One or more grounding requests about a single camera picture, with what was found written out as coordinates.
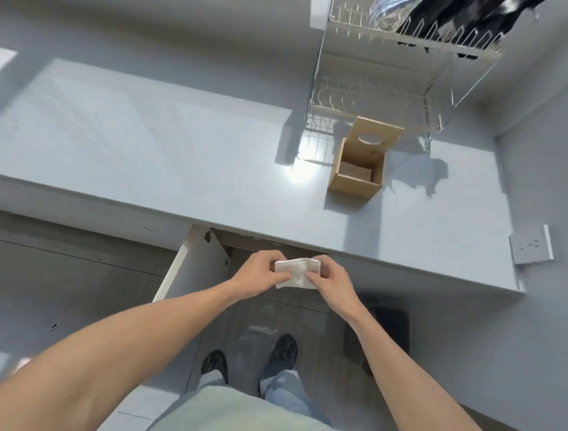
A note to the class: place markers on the person's right hand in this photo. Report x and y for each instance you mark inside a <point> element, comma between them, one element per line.
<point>333,284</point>

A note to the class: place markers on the person's left hand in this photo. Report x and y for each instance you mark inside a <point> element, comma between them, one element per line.
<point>252,273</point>

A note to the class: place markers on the person's right thumb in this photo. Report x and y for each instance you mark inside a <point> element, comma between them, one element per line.
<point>314,279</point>

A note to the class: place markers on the person's left thumb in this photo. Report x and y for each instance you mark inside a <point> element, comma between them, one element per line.
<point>280,277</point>

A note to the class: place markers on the white tissue pack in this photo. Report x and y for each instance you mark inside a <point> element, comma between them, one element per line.
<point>298,271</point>

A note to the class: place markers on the person's left forearm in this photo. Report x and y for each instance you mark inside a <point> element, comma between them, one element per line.
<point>124,350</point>

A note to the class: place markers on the person's right forearm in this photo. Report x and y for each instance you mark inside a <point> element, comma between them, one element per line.
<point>408,377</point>

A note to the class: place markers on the metal cabinet hinge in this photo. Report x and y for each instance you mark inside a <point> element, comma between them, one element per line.
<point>228,256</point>
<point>207,235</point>

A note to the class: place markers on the black right shoe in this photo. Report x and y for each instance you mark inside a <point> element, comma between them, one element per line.
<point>279,355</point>

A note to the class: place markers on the black shoe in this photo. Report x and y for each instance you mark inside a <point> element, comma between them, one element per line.
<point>214,364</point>
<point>279,355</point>

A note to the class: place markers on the black bin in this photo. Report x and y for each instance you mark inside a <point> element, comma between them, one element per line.
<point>390,333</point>

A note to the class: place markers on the white cabinet door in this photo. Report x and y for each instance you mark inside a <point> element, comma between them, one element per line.
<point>177,266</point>

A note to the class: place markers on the black left shoe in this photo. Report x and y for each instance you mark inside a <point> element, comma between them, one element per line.
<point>214,364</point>

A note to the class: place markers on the grey jeans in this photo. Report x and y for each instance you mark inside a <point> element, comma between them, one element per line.
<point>284,395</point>

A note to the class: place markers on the wooden tissue box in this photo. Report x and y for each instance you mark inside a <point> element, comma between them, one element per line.
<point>361,160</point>

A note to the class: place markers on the pale green shirt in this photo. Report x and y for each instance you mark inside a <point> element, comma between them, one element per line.
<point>230,410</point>

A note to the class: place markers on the crumpled silver foil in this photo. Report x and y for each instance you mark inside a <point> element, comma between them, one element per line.
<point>390,13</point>

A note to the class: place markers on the black cloth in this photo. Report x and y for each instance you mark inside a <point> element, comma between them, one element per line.
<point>461,15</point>

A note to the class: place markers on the white wall socket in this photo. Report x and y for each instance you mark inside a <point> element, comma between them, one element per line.
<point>530,245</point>

